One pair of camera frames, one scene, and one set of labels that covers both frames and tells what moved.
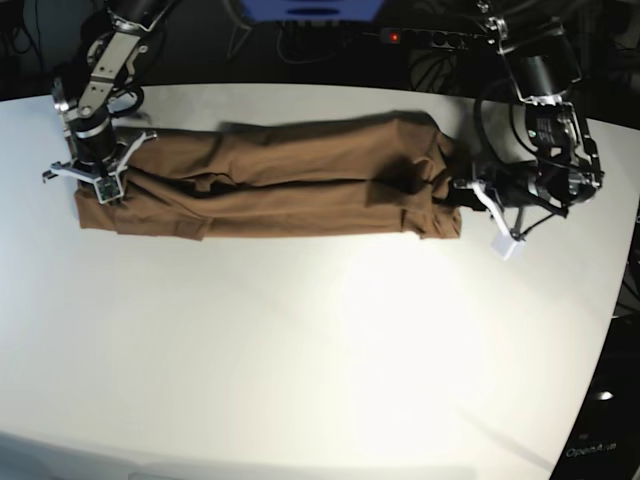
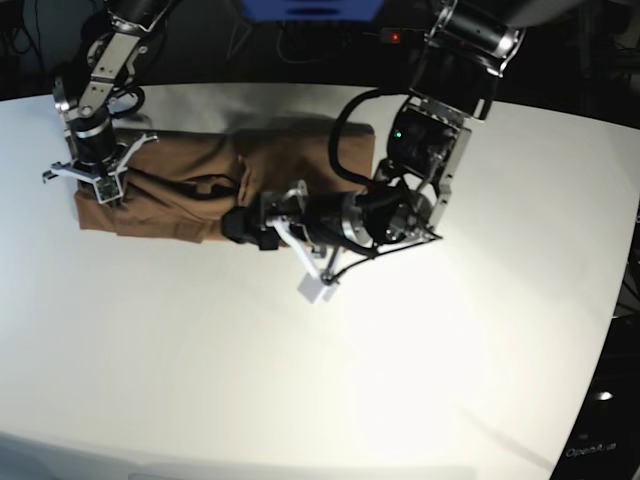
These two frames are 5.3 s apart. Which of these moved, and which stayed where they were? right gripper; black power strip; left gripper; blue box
Moved: right gripper
Stayed: black power strip; left gripper; blue box
